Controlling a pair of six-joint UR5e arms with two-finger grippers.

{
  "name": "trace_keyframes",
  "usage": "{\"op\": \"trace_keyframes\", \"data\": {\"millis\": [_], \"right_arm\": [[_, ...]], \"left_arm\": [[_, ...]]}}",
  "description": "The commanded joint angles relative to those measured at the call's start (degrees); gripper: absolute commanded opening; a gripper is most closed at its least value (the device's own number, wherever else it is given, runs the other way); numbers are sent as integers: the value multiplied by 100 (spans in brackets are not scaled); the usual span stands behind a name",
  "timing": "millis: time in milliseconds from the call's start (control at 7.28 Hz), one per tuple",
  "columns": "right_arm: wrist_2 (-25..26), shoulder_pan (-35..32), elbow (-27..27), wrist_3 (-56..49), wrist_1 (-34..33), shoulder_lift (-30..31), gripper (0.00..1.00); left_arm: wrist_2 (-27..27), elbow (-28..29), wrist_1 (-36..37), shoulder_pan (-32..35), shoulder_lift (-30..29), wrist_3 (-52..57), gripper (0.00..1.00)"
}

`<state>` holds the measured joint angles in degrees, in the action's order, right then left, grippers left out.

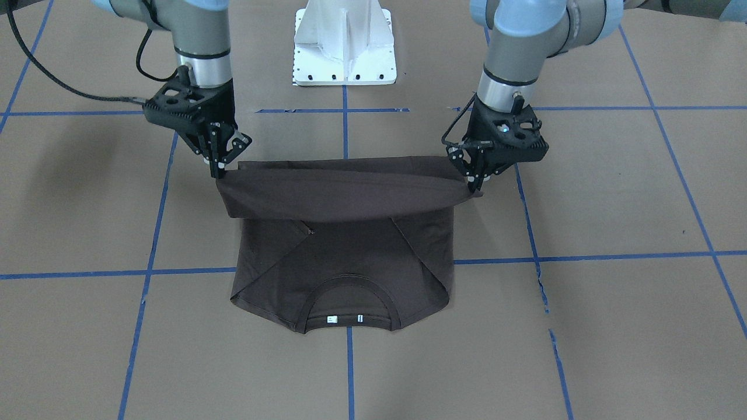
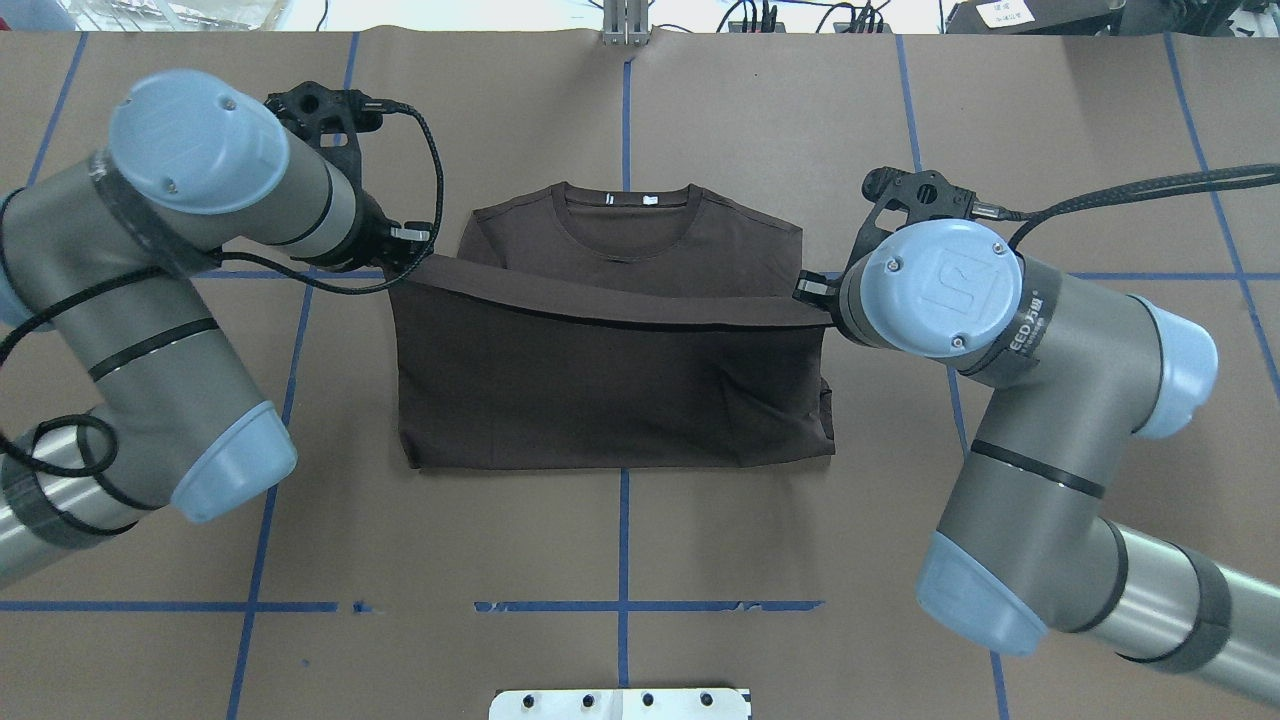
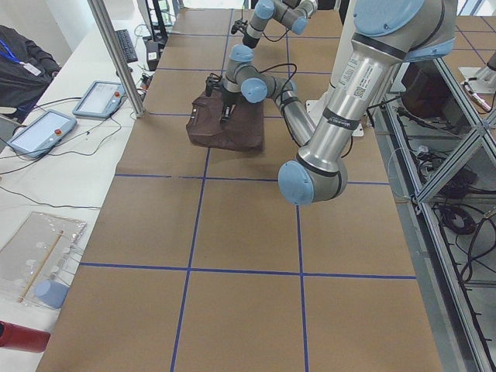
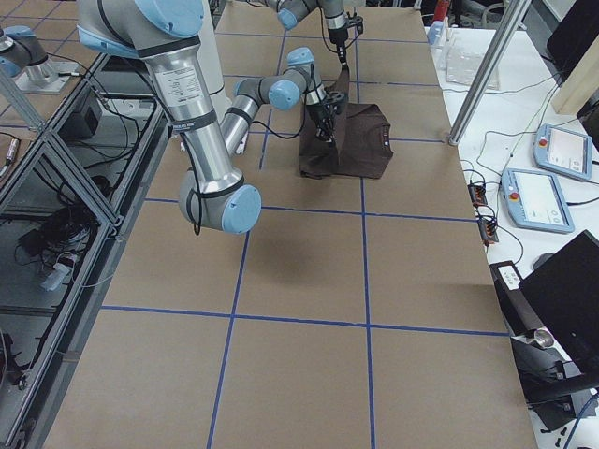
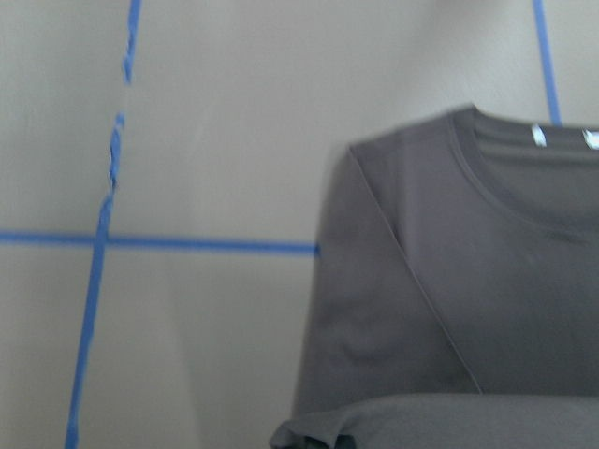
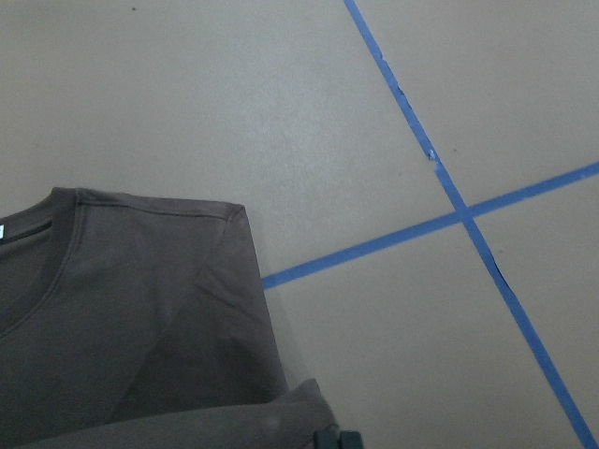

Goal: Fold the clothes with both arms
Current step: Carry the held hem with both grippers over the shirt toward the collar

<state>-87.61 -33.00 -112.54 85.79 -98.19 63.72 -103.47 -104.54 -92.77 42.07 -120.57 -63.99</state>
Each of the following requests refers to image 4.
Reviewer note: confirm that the metal cup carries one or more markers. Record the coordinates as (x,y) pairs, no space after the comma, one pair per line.
(542,339)

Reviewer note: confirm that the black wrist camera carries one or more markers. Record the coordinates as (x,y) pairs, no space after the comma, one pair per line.
(336,102)
(355,22)

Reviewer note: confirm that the clear plastic bag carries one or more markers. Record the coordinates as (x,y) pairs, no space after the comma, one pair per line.
(457,63)

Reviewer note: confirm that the near teach pendant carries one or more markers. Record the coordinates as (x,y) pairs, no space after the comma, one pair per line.
(535,201)

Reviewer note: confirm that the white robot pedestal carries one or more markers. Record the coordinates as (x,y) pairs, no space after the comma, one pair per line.
(210,64)

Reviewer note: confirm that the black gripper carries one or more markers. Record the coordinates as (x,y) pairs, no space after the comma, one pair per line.
(320,116)
(337,39)

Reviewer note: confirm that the teach pendant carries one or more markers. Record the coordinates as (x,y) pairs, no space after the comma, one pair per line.
(565,152)
(535,201)

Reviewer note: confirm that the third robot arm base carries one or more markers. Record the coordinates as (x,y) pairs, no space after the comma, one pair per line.
(24,59)

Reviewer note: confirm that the far teach pendant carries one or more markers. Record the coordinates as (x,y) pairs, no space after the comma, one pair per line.
(565,152)

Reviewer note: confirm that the black monitor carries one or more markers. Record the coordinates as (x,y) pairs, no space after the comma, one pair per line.
(563,293)

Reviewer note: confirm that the black box white label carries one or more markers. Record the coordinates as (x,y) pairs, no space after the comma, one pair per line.
(507,274)

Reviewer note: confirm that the orange black connector block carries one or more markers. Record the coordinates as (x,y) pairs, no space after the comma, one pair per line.
(485,215)

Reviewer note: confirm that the brown t-shirt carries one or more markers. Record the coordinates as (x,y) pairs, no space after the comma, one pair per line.
(362,140)

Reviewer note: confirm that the aluminium frame post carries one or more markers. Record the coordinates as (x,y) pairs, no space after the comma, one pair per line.
(513,15)

